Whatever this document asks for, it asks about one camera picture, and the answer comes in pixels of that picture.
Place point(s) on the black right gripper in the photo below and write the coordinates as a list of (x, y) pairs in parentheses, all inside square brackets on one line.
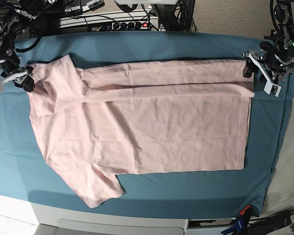
[(21, 77)]

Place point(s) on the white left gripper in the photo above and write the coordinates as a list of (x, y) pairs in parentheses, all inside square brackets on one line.
[(255, 64)]

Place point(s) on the pink T-shirt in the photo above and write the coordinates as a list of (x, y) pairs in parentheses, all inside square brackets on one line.
[(92, 125)]

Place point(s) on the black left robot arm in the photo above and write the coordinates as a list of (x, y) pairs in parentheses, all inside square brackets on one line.
[(276, 53)]

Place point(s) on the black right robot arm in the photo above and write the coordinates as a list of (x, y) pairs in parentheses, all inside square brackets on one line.
[(12, 25)]

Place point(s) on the white power strip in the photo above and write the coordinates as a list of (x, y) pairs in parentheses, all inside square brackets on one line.
[(144, 25)]

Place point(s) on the orange blue clamp bottom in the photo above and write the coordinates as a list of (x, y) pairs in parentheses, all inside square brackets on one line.
[(241, 222)]

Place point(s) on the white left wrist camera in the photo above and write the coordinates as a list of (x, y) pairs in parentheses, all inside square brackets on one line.
[(271, 88)]

